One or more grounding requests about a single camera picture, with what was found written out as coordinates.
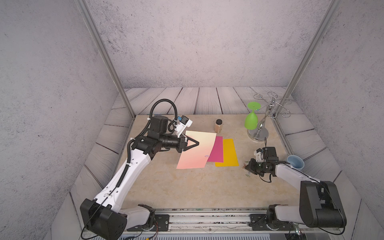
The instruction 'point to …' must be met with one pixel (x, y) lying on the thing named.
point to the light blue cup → (296, 162)
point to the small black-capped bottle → (218, 127)
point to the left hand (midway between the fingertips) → (199, 144)
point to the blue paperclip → (206, 155)
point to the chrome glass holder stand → (273, 105)
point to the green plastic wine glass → (251, 121)
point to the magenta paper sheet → (217, 153)
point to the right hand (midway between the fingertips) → (247, 166)
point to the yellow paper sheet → (230, 158)
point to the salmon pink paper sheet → (197, 156)
